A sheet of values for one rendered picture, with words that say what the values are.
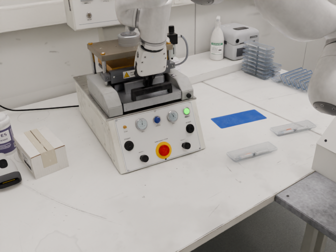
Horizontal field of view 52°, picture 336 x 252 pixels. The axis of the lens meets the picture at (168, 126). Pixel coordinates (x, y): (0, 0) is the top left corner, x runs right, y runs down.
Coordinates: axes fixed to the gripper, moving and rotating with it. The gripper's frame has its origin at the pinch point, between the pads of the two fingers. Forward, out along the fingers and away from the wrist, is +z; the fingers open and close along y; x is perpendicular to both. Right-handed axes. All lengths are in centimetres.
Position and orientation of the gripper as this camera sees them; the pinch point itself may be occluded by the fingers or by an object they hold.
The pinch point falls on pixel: (147, 82)
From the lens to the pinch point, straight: 121.3
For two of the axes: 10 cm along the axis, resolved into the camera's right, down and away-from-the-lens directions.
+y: 8.9, -2.4, 3.9
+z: -1.3, 6.8, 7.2
